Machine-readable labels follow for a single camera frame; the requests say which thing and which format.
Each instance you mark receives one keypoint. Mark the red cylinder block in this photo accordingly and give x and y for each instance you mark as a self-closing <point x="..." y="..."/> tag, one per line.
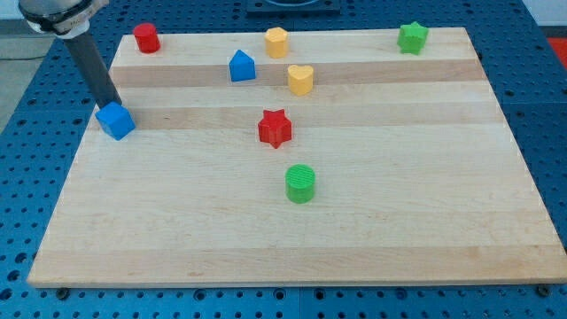
<point x="147" y="39"/>

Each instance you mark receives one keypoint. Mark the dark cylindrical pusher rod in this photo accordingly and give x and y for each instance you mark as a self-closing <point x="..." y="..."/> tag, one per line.
<point x="83" y="50"/>

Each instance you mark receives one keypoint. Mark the wooden board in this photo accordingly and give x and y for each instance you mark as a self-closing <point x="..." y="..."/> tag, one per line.
<point x="418" y="178"/>

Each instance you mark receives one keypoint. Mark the red star block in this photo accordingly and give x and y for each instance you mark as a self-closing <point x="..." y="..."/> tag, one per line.
<point x="275" y="128"/>

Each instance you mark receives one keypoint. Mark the green cylinder block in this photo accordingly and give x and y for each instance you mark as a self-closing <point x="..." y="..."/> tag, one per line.
<point x="300" y="183"/>

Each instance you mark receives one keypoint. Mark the yellow hexagon block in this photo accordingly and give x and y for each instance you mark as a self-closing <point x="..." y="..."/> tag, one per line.
<point x="276" y="42"/>

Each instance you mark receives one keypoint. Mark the robot arm end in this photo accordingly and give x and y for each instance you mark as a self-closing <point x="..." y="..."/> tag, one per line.
<point x="58" y="16"/>

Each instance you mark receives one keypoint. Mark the yellow heart block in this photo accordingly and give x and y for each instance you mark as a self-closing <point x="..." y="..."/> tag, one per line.
<point x="300" y="79"/>

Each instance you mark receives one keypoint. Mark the blue cube block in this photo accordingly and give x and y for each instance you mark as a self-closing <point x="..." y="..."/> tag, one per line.
<point x="115" y="120"/>

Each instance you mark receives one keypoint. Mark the blue triangle block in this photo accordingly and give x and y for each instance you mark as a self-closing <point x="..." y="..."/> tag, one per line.
<point x="241" y="67"/>

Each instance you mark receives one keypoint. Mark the green star block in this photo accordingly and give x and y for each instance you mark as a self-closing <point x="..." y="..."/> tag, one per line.
<point x="412" y="38"/>

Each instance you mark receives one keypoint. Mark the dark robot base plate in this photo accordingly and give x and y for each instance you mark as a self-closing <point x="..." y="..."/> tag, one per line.
<point x="261" y="7"/>

